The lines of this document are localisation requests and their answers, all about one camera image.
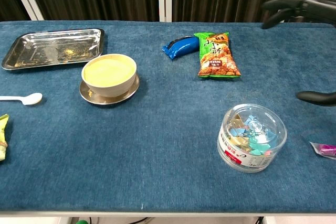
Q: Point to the small white object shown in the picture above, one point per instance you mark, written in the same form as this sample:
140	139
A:
32	98

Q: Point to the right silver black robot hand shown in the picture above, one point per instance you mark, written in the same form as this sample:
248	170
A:
309	6

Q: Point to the clear bowl of candies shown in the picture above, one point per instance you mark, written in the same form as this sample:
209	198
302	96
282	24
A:
250	140

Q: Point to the beige bowl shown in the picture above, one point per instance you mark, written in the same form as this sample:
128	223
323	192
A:
109	73

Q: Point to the yellow-green crumpled snack bag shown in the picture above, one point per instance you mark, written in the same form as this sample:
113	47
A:
2	137

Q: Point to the blue snack packet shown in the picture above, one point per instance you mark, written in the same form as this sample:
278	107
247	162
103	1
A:
181	47

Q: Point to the orange bowl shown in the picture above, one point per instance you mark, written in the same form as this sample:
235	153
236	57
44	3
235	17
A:
90	96

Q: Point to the silver metal tray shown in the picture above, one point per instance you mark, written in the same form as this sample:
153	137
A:
52	48

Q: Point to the green orange snack bag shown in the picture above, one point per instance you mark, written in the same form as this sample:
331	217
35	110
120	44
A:
218	56

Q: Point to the pink sachet in clear wrapper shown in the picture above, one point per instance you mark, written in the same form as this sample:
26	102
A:
326	150

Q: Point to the blue table cloth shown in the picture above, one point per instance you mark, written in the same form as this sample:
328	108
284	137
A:
168	119

